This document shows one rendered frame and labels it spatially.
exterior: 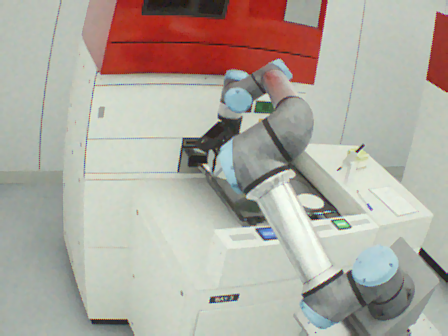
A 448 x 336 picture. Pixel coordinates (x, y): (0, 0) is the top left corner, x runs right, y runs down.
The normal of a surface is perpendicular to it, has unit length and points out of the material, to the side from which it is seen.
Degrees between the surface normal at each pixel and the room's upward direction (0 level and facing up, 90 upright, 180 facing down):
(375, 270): 39
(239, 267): 90
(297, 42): 90
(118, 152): 90
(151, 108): 90
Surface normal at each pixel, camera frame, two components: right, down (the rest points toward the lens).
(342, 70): 0.38, 0.45
